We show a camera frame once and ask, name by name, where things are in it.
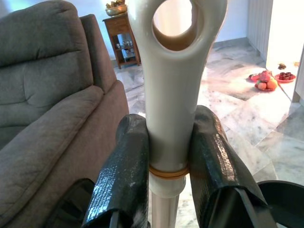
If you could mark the grey-brown fabric armchair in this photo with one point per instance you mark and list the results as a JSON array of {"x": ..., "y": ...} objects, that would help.
[{"x": 47, "y": 95}]

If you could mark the tan rubber band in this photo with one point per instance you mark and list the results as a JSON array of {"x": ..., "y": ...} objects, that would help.
[{"x": 166, "y": 174}]

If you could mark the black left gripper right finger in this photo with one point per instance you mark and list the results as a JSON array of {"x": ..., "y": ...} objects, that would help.
[{"x": 213, "y": 161}]

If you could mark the small dark ornament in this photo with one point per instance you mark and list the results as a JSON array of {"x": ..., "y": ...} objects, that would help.
[{"x": 282, "y": 66}]

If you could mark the red tray with cups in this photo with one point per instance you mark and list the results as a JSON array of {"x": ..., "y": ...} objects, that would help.
[{"x": 285, "y": 77}]

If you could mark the brown wooden side table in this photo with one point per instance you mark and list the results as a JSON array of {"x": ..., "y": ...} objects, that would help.
[{"x": 118, "y": 26}]

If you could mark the brass bowl with gold ornaments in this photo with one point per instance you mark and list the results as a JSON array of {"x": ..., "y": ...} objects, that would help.
[{"x": 116, "y": 10}]

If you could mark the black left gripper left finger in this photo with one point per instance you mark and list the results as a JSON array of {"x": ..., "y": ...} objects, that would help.
[{"x": 123, "y": 166}]

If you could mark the white folding door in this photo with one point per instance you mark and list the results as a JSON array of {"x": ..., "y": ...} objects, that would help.
[{"x": 260, "y": 23}]

